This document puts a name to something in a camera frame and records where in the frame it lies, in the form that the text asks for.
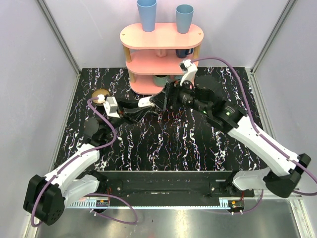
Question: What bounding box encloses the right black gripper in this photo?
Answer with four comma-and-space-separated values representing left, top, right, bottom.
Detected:
149, 75, 211, 115

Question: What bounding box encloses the white oval case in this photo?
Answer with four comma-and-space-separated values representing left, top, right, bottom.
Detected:
138, 96, 155, 108

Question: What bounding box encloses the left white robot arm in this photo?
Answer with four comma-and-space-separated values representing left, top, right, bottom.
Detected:
23, 95, 155, 227

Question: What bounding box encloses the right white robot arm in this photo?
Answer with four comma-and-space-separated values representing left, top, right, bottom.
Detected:
150, 76, 311, 198

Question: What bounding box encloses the green ceramic mug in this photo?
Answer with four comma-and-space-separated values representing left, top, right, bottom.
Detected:
153, 75, 170, 87

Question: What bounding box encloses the pink three-tier wooden shelf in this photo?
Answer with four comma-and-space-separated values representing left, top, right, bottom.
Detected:
120, 23, 204, 95

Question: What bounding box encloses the pink mug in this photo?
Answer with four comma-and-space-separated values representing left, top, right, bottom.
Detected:
155, 49, 167, 58

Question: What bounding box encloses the dark blue mug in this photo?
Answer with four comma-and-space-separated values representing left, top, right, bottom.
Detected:
175, 48, 194, 59

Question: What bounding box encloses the right light blue tumbler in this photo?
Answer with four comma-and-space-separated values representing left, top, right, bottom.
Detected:
176, 4, 194, 34

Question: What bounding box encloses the light blue tumbler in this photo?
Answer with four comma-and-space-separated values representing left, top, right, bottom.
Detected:
137, 0, 157, 32
176, 4, 194, 34

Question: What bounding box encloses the left light blue tumbler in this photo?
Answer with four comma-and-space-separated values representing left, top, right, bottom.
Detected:
137, 0, 157, 32

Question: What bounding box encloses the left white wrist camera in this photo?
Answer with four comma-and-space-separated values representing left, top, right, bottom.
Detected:
104, 96, 120, 118

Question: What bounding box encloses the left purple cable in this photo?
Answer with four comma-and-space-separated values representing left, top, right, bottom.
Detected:
30, 98, 138, 228

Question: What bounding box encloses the purple cable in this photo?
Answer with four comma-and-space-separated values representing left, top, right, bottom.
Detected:
30, 98, 138, 228
193, 56, 317, 215

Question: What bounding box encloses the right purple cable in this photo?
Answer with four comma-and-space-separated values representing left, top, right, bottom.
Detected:
193, 56, 317, 215

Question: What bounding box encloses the black mounting base plate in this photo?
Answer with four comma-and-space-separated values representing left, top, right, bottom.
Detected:
86, 170, 255, 199

